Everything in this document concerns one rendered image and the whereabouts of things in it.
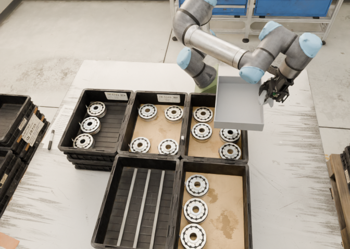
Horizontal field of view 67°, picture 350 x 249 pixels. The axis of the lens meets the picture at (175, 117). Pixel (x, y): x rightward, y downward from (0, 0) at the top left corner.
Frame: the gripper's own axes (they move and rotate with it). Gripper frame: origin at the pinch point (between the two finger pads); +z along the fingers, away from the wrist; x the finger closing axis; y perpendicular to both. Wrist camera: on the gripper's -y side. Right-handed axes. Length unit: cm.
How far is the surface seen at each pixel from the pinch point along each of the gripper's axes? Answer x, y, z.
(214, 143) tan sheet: -11.5, 6.8, 29.9
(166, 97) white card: -38, -17, 31
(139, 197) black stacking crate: -44, 37, 39
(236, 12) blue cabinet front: 26, -187, 69
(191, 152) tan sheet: -22.1, 12.4, 33.0
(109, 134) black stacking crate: -65, 3, 46
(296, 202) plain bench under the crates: 30, 30, 31
